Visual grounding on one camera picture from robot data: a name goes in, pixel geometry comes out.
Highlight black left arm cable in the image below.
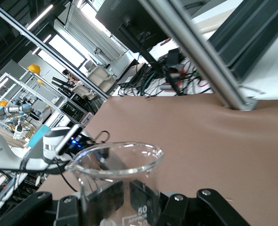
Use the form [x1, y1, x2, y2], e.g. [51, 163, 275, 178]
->
[0, 130, 111, 193]

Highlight black cable bundle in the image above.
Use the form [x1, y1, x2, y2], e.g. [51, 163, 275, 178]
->
[117, 46, 213, 97]

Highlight aluminium frame post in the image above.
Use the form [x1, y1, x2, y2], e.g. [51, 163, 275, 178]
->
[139, 0, 258, 111]

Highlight teal panel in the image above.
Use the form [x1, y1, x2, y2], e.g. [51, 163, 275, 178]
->
[27, 124, 50, 148]

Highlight clear glass beaker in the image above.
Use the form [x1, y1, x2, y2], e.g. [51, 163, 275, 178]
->
[65, 141, 165, 226]

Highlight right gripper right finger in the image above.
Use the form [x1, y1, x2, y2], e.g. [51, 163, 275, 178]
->
[129, 180, 251, 226]

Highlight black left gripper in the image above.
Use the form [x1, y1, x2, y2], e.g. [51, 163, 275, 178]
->
[67, 130, 136, 171]

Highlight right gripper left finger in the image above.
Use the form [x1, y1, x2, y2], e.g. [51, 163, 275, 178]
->
[0, 180, 125, 226]

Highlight black monitor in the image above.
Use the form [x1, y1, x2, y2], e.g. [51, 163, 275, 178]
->
[95, 0, 196, 64]

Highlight beige office chair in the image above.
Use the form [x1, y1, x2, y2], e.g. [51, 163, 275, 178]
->
[86, 65, 117, 93]
[70, 83, 99, 101]

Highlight grey power supply unit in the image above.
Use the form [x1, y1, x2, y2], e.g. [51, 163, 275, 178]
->
[206, 0, 278, 59]
[226, 14, 278, 83]

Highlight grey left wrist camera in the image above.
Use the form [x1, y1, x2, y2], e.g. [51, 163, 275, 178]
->
[56, 124, 83, 156]

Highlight brown table mat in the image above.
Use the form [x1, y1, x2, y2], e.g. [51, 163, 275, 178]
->
[36, 93, 278, 226]

